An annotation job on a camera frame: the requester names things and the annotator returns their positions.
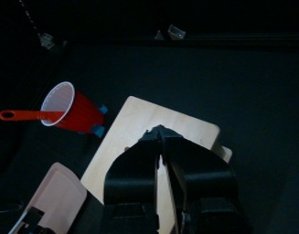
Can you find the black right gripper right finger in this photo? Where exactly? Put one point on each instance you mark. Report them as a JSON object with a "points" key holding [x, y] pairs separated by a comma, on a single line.
{"points": [[205, 182]]}

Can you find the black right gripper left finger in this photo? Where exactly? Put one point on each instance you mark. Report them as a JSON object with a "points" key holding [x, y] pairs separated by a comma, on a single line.
{"points": [[131, 179]]}

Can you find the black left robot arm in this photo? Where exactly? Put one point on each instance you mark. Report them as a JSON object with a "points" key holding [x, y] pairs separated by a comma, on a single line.
{"points": [[31, 224]]}

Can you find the pink plastic plate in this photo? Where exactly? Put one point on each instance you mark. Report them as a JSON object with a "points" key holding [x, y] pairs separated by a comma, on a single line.
{"points": [[58, 198]]}

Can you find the light wooden cutting board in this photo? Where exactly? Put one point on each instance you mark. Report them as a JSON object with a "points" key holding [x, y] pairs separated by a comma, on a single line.
{"points": [[155, 128]]}

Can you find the blue cup holder base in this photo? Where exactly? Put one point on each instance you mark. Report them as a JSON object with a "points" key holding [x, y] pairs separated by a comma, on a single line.
{"points": [[99, 125]]}

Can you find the red plastic cup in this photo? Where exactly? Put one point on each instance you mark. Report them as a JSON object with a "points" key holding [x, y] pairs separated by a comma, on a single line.
{"points": [[72, 109]]}

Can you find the black aluminium frame rail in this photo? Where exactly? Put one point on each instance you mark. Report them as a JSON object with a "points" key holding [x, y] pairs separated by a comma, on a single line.
{"points": [[245, 37]]}

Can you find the silver metal corner bracket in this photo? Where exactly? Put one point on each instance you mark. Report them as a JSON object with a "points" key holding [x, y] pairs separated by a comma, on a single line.
{"points": [[177, 32], [46, 40]]}

